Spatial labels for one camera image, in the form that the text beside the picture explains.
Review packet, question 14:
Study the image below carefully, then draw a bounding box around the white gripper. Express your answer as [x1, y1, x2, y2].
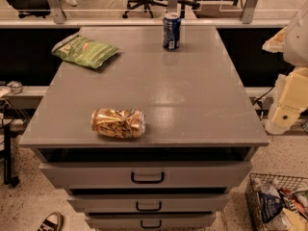
[265, 66, 308, 135]

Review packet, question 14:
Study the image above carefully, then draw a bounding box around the blue pepsi can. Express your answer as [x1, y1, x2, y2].
[163, 13, 181, 51]

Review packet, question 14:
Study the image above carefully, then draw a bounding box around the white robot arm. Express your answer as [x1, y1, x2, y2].
[262, 1, 308, 135]

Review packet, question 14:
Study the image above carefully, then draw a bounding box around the crushed orange soda can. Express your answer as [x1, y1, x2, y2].
[90, 108, 145, 139]

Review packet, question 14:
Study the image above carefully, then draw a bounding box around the grey drawer cabinet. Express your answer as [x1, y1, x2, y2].
[17, 25, 270, 231]

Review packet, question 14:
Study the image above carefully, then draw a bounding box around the red snack bag in basket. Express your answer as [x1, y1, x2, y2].
[278, 188, 308, 218]

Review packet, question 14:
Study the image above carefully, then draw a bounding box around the blue snack bag in basket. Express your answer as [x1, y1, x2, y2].
[259, 193, 284, 223]

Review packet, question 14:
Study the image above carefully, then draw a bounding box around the black office chair centre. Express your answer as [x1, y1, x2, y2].
[122, 0, 200, 18]

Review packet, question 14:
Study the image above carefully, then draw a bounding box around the green chip bag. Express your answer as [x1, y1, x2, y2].
[52, 33, 118, 69]

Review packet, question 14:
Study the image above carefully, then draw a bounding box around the black and white sneaker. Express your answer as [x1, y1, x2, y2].
[37, 212, 64, 231]

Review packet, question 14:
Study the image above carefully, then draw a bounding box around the black stand left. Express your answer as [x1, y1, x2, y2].
[0, 124, 19, 188]

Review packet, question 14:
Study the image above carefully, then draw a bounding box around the wire basket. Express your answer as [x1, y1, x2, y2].
[245, 173, 308, 231]

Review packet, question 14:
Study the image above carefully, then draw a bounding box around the top drawer with black handle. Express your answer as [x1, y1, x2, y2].
[39, 161, 252, 189]

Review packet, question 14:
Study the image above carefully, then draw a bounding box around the drawer with black handle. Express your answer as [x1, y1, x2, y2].
[39, 161, 252, 189]
[85, 213, 216, 229]
[68, 193, 230, 214]

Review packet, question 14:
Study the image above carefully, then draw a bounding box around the middle drawer with black handle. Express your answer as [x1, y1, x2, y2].
[68, 193, 230, 214]

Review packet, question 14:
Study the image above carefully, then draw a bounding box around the bottom drawer with black handle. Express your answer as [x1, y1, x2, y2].
[85, 213, 216, 229]

